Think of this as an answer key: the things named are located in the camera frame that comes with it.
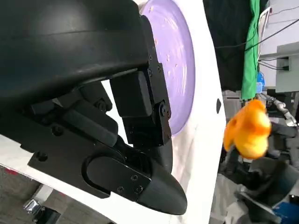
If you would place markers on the lilac plate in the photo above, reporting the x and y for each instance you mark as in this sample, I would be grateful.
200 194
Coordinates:
177 58

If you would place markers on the black curtain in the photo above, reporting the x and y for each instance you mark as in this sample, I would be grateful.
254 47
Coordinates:
229 42

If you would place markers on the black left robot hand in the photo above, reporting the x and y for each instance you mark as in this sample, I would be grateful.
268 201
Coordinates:
70 58

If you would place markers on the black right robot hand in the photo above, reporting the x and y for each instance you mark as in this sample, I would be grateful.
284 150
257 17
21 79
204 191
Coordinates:
268 177

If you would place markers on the blue crate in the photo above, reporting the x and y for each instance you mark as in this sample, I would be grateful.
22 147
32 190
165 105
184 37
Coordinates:
288 210

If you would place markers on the black table grommet hole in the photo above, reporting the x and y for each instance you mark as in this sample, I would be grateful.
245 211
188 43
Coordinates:
218 106

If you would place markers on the chrome table caster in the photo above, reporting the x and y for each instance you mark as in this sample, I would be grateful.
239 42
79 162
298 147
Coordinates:
33 210

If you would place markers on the grey cabinet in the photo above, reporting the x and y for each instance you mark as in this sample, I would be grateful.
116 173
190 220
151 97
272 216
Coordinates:
288 67

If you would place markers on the small blue box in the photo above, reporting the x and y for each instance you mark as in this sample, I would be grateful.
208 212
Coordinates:
260 82

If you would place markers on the green cloth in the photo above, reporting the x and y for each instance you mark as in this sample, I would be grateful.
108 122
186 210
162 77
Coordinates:
251 58

